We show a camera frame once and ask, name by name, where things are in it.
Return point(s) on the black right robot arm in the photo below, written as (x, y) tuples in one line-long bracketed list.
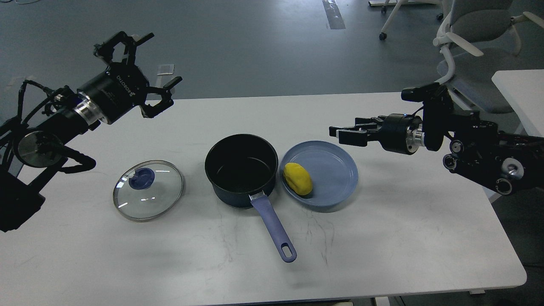
[(499, 161)]

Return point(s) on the grey white office chair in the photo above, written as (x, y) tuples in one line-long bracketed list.
[(477, 39)]

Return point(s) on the blue plate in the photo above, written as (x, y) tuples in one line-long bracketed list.
[(332, 170)]

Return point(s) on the dark blue saucepan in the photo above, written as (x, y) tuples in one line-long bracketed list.
[(242, 171)]

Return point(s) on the yellow potato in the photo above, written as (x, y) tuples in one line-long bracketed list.
[(298, 178)]

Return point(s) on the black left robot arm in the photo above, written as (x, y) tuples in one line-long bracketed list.
[(35, 140)]

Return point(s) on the white side table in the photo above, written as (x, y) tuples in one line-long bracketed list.
[(524, 91)]

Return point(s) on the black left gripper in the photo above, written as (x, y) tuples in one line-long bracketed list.
[(114, 95)]

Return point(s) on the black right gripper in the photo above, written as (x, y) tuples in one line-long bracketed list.
[(397, 133)]

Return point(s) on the glass pot lid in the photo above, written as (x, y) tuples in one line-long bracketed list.
[(148, 190)]

